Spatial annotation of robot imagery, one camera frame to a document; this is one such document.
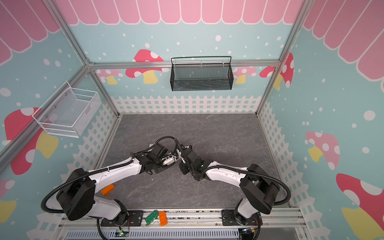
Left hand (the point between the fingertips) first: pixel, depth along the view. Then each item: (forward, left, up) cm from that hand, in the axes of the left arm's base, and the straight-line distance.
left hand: (161, 162), depth 88 cm
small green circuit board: (-34, +15, -7) cm, 38 cm away
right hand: (-1, -12, +3) cm, 12 cm away
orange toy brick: (-28, -5, -4) cm, 29 cm away
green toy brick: (-28, +1, -4) cm, 28 cm away
